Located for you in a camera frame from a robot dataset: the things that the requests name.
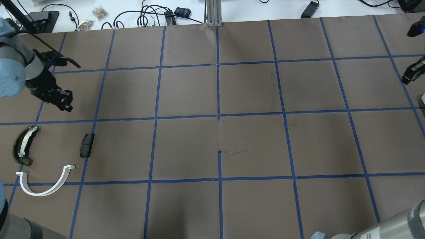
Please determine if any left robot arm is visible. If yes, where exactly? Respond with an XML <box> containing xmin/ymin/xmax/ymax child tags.
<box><xmin>0</xmin><ymin>19</ymin><xmax>80</xmax><ymax>239</ymax></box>

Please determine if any green curved brake shoe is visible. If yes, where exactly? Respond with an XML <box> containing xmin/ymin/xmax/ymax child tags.
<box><xmin>12</xmin><ymin>125</ymin><xmax>39</xmax><ymax>166</ymax></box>

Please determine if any black power adapter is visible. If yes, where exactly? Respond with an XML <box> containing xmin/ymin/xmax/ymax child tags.
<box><xmin>300</xmin><ymin>0</ymin><xmax>320</xmax><ymax>19</ymax></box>

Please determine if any black brake pad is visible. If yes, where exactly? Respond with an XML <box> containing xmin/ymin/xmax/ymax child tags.
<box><xmin>79</xmin><ymin>134</ymin><xmax>95</xmax><ymax>158</ymax></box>

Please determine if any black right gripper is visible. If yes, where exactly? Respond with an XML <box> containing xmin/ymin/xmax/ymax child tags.
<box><xmin>402</xmin><ymin>56</ymin><xmax>425</xmax><ymax>85</ymax></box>

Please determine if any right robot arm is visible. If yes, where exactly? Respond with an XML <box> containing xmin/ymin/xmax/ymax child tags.
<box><xmin>310</xmin><ymin>56</ymin><xmax>425</xmax><ymax>239</ymax></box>

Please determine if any aluminium frame post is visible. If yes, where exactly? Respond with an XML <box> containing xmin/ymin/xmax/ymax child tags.
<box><xmin>205</xmin><ymin>0</ymin><xmax>223</xmax><ymax>27</ymax></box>

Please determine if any white curved plastic part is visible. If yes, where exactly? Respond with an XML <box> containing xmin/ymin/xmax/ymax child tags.
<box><xmin>16</xmin><ymin>164</ymin><xmax>75</xmax><ymax>197</ymax></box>

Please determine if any dark checkered pouch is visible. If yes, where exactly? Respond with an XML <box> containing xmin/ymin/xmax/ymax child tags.
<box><xmin>173</xmin><ymin>7</ymin><xmax>192</xmax><ymax>18</ymax></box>

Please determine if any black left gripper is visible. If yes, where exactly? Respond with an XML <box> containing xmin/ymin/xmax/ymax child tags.
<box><xmin>28</xmin><ymin>71</ymin><xmax>73</xmax><ymax>112</ymax></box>

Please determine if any black monitor stand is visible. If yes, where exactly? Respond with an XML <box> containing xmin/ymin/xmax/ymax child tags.
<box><xmin>0</xmin><ymin>0</ymin><xmax>60</xmax><ymax>34</ymax></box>

